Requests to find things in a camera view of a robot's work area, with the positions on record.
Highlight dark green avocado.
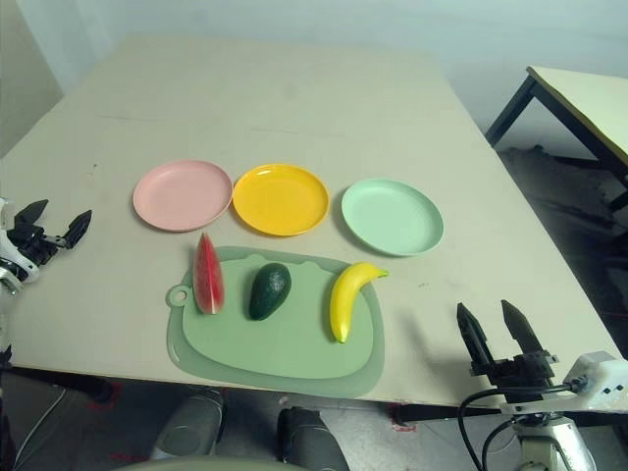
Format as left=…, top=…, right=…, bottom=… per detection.
left=248, top=262, right=293, bottom=322

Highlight yellow banana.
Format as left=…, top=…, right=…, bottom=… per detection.
left=329, top=261, right=391, bottom=344

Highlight black table frame bar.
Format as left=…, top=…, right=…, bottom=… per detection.
left=0, top=365, right=117, bottom=404
left=394, top=404, right=628, bottom=428

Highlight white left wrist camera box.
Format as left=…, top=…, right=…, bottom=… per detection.
left=0, top=197, right=41, bottom=286

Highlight red watermelon slice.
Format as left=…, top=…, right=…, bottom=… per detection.
left=192, top=232, right=227, bottom=316

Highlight pink plate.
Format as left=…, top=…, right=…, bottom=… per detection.
left=131, top=158, right=235, bottom=233

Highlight yellow plate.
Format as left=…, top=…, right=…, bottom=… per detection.
left=232, top=163, right=331, bottom=237

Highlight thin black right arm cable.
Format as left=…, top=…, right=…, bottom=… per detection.
left=482, top=416, right=516, bottom=471

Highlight grey robot leg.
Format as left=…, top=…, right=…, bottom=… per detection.
left=277, top=405, right=344, bottom=471
left=156, top=387, right=225, bottom=462

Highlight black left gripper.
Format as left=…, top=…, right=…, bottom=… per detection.
left=7, top=199, right=93, bottom=269

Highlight grey robot torso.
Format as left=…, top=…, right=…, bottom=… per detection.
left=112, top=454, right=276, bottom=471

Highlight green cutting board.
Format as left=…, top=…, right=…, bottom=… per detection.
left=165, top=244, right=387, bottom=397

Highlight grey robot right leg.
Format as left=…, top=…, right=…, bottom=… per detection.
left=277, top=405, right=344, bottom=471

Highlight grey robot left leg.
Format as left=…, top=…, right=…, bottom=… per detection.
left=156, top=387, right=225, bottom=462

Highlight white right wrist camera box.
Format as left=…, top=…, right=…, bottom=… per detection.
left=499, top=350, right=628, bottom=416

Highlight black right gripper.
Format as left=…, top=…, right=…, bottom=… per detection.
left=456, top=299, right=560, bottom=393

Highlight white floor cable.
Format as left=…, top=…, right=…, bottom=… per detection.
left=14, top=387, right=68, bottom=471

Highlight beige side table black legs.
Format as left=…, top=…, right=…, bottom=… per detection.
left=485, top=65, right=628, bottom=213

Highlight mint green plate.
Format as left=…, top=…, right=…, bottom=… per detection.
left=340, top=178, right=445, bottom=258

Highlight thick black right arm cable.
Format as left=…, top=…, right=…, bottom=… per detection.
left=458, top=375, right=588, bottom=471

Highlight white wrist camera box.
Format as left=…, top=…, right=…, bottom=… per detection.
left=499, top=350, right=628, bottom=416
left=0, top=197, right=41, bottom=286

